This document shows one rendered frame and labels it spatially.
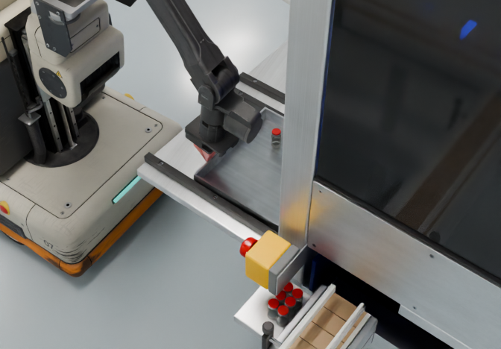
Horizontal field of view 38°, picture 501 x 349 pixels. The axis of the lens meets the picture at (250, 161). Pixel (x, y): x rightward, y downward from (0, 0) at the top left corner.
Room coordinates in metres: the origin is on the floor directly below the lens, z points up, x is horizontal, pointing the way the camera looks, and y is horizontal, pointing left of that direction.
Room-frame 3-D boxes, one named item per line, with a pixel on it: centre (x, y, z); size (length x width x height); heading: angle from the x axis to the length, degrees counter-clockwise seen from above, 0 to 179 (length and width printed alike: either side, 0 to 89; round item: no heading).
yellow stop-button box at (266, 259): (0.73, -0.04, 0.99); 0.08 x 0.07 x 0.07; 52
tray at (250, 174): (1.01, -0.09, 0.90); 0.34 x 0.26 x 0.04; 53
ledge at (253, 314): (0.69, -0.06, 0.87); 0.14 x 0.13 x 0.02; 52
